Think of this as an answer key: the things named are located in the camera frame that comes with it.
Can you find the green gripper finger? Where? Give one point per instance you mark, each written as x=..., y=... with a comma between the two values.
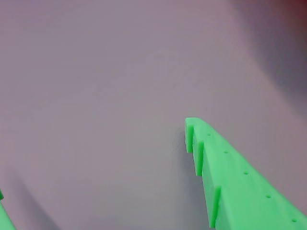
x=3, y=219
x=239, y=187

